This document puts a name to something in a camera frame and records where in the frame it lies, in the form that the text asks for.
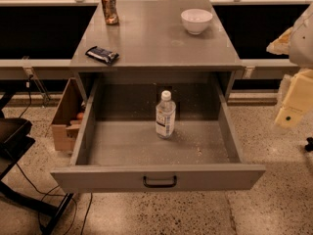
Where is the dark blue snack packet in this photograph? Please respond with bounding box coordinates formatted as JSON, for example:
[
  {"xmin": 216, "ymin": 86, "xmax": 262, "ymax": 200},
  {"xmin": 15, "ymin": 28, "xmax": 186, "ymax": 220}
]
[{"xmin": 85, "ymin": 46, "xmax": 119, "ymax": 65}]

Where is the white ceramic bowl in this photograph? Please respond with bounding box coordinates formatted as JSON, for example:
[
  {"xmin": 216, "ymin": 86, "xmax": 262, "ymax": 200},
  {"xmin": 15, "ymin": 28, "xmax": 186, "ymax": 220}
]
[{"xmin": 181, "ymin": 9, "xmax": 213, "ymax": 34}]

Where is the black chair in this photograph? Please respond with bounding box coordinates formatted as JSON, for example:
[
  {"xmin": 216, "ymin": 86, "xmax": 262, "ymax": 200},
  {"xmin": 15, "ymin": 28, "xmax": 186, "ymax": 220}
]
[{"xmin": 0, "ymin": 92, "xmax": 73, "ymax": 235}]

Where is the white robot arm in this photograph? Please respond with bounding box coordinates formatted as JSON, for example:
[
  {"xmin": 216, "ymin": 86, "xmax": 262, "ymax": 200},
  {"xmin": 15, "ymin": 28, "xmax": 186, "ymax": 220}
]
[{"xmin": 266, "ymin": 4, "xmax": 313, "ymax": 128}]

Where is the grey cabinet counter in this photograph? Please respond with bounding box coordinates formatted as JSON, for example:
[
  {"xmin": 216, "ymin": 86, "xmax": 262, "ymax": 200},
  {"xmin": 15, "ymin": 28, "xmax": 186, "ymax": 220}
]
[{"xmin": 70, "ymin": 0, "xmax": 242, "ymax": 99}]

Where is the grey wall rail shelf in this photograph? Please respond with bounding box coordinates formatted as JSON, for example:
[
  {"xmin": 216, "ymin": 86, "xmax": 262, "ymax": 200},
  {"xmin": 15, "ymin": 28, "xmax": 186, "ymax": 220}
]
[{"xmin": 0, "ymin": 59, "xmax": 72, "ymax": 80}]

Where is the orange fruit in box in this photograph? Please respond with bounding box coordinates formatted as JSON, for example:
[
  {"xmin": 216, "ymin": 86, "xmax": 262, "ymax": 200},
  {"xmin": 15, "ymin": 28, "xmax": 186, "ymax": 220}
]
[{"xmin": 76, "ymin": 112, "xmax": 84, "ymax": 120}]

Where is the brown drink can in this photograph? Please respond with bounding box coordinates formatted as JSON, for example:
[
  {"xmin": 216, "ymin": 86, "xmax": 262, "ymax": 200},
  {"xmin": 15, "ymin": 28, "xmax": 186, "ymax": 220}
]
[{"xmin": 102, "ymin": 0, "xmax": 119, "ymax": 25}]

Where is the clear plastic water bottle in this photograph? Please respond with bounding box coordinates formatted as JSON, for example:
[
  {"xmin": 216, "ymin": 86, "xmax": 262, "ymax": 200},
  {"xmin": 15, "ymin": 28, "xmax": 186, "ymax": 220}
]
[{"xmin": 156, "ymin": 90, "xmax": 176, "ymax": 138}]

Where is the brown cardboard box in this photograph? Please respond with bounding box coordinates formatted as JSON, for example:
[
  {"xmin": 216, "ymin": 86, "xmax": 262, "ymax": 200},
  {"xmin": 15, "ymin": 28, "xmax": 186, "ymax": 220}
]
[{"xmin": 51, "ymin": 78, "xmax": 83, "ymax": 152}]

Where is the black floor cable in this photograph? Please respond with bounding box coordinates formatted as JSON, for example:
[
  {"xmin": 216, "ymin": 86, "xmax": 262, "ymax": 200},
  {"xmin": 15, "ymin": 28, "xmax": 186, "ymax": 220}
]
[{"xmin": 15, "ymin": 164, "xmax": 94, "ymax": 235}]

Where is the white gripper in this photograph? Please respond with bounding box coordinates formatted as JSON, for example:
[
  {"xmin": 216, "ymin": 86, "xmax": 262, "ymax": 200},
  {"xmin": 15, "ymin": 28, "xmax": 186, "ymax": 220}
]
[{"xmin": 266, "ymin": 27, "xmax": 313, "ymax": 128}]

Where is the grey open top drawer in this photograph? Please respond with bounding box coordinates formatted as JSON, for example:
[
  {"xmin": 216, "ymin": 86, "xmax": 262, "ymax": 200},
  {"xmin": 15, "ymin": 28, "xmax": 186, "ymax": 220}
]
[{"xmin": 51, "ymin": 73, "xmax": 265, "ymax": 193}]

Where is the black drawer handle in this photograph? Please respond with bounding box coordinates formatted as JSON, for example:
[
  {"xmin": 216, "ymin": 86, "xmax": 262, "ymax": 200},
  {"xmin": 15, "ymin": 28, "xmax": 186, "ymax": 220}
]
[{"xmin": 143, "ymin": 176, "xmax": 177, "ymax": 189}]

